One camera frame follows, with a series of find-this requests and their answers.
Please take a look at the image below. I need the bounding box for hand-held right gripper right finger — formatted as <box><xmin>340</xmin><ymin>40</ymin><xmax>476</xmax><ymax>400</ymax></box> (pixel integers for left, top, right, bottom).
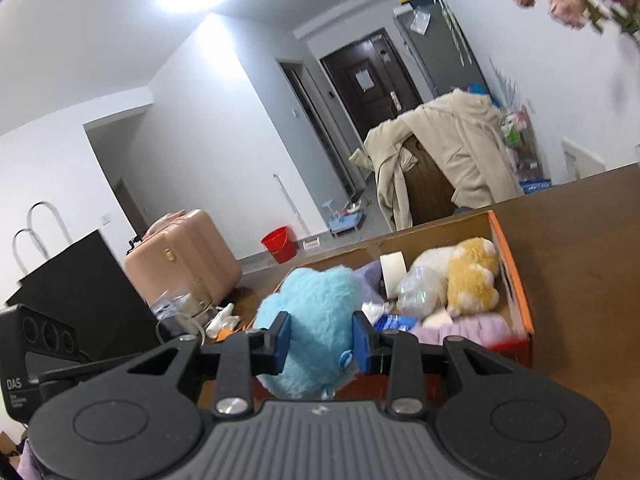
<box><xmin>351</xmin><ymin>310</ymin><xmax>514</xmax><ymax>417</ymax></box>

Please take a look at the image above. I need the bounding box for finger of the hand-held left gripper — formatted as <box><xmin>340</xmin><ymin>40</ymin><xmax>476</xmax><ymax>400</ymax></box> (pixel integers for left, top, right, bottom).
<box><xmin>39</xmin><ymin>351</ymin><xmax>149</xmax><ymax>402</ymax></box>

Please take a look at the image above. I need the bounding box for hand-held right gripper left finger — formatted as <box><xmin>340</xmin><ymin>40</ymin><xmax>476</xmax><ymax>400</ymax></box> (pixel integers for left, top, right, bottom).
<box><xmin>127</xmin><ymin>311</ymin><xmax>294</xmax><ymax>418</ymax></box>

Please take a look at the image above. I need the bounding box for blue tissue pack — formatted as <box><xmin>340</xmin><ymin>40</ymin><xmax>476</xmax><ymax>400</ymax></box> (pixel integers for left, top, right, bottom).
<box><xmin>372</xmin><ymin>312</ymin><xmax>419</xmax><ymax>334</ymax></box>

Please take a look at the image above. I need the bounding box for blue plush toy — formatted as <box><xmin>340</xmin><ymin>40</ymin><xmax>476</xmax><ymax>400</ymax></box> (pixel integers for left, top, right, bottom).
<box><xmin>254</xmin><ymin>265</ymin><xmax>367</xmax><ymax>402</ymax></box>

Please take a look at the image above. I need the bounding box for white foam sponge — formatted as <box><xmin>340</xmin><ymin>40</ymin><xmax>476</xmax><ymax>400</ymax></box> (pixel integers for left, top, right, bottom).
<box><xmin>421</xmin><ymin>306</ymin><xmax>454</xmax><ymax>332</ymax></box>

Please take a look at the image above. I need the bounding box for clear plastic bag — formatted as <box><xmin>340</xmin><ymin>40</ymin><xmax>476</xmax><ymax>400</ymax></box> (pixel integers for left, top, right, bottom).
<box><xmin>396</xmin><ymin>264</ymin><xmax>449</xmax><ymax>317</ymax></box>

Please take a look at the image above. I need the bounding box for beige tape roll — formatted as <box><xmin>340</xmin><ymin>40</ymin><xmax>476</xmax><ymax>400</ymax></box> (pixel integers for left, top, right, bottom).
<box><xmin>378</xmin><ymin>251</ymin><xmax>408</xmax><ymax>297</ymax></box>

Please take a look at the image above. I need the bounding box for lavender fuzzy cloth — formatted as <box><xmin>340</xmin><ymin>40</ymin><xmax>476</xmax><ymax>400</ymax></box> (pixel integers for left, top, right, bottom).
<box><xmin>411</xmin><ymin>311</ymin><xmax>514</xmax><ymax>349</ymax></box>

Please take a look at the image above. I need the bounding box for white and yellow plush toy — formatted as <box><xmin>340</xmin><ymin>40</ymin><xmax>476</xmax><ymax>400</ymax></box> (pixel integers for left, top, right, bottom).
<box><xmin>406</xmin><ymin>236</ymin><xmax>502</xmax><ymax>317</ymax></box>

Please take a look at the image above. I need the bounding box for red cardboard box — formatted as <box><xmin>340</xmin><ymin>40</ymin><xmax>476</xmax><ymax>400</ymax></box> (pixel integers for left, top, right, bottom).
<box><xmin>250</xmin><ymin>209</ymin><xmax>536</xmax><ymax>368</ymax></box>

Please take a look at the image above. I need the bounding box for orange paper piece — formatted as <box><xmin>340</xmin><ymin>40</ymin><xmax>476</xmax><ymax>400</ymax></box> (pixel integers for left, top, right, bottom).
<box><xmin>217</xmin><ymin>325</ymin><xmax>257</xmax><ymax>343</ymax></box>

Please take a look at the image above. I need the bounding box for purple cloth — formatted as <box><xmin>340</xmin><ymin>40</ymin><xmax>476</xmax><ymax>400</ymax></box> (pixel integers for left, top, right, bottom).
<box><xmin>356</xmin><ymin>261</ymin><xmax>387</xmax><ymax>307</ymax></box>

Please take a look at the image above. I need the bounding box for black paper bag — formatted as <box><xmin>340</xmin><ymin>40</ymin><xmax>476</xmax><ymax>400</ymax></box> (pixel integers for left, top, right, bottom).
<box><xmin>4</xmin><ymin>201</ymin><xmax>162</xmax><ymax>357</ymax></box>

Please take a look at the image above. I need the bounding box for red bucket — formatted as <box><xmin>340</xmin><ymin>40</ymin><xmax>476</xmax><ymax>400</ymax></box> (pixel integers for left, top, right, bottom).
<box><xmin>259</xmin><ymin>225</ymin><xmax>299</xmax><ymax>264</ymax></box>

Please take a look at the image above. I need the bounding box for clear plastic container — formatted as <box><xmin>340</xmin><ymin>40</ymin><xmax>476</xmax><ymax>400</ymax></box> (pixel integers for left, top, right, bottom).
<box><xmin>149</xmin><ymin>289</ymin><xmax>212</xmax><ymax>337</ymax></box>

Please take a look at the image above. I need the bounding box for small blue cart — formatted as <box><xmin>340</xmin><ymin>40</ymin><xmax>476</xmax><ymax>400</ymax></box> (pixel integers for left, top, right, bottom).
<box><xmin>326</xmin><ymin>199</ymin><xmax>367</xmax><ymax>237</ymax></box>

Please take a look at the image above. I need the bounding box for pink suitcase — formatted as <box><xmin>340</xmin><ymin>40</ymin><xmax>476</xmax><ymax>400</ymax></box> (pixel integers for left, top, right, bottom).
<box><xmin>123</xmin><ymin>208</ymin><xmax>244</xmax><ymax>307</ymax></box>

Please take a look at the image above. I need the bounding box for white mop pole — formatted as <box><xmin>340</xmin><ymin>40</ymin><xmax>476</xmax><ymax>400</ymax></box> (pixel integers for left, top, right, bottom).
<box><xmin>271</xmin><ymin>173</ymin><xmax>309</xmax><ymax>242</ymax></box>

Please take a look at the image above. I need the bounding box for wooden chair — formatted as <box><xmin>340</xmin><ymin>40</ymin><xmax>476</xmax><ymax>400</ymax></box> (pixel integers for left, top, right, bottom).
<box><xmin>399</xmin><ymin>136</ymin><xmax>477</xmax><ymax>229</ymax></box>

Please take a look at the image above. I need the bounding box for beige coat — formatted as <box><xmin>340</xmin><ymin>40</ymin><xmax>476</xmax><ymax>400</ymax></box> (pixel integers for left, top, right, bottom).
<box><xmin>362</xmin><ymin>88</ymin><xmax>522</xmax><ymax>232</ymax></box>

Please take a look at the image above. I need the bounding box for dark brown door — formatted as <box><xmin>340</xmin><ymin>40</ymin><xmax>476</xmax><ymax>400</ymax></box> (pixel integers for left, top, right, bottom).
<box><xmin>319</xmin><ymin>26</ymin><xmax>427</xmax><ymax>144</ymax></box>

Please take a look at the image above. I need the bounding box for grey refrigerator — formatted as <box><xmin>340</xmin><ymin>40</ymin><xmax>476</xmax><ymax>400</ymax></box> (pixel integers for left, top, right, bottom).
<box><xmin>391</xmin><ymin>0</ymin><xmax>489</xmax><ymax>107</ymax></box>

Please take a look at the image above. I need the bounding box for artificial flower garland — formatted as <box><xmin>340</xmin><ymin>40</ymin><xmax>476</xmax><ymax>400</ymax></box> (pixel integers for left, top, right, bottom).
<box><xmin>509</xmin><ymin>0</ymin><xmax>640</xmax><ymax>47</ymax></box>

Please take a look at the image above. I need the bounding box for grey doorway frame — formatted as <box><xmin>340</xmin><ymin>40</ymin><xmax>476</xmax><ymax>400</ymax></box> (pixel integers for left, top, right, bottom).
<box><xmin>276</xmin><ymin>59</ymin><xmax>362</xmax><ymax>192</ymax></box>

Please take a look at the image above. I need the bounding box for cluttered wire rack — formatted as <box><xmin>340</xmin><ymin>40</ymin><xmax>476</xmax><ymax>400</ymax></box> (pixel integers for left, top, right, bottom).
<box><xmin>491</xmin><ymin>59</ymin><xmax>554</xmax><ymax>197</ymax></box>

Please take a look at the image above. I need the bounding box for white wall panel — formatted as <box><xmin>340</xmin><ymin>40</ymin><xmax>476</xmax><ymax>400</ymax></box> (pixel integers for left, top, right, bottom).
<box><xmin>559</xmin><ymin>136</ymin><xmax>607</xmax><ymax>182</ymax></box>

